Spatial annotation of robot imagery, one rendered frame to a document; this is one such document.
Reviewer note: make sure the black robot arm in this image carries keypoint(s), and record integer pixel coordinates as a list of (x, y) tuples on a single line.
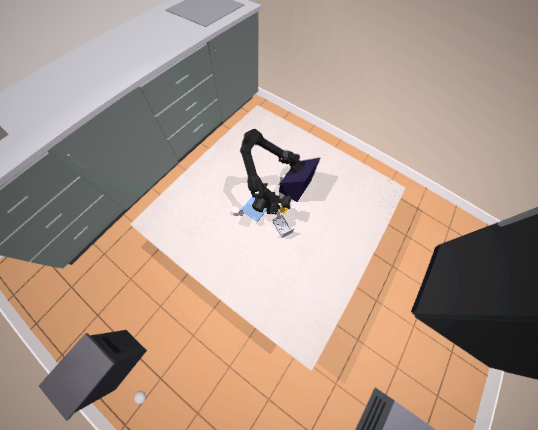
[(254, 137)]

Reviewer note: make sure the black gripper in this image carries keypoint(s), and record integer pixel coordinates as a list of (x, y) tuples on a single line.
[(285, 201)]

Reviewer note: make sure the grey dish rack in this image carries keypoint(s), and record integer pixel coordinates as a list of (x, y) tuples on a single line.
[(282, 226)]

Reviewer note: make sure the light blue flat mat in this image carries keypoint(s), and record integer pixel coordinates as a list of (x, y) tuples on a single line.
[(248, 210)]

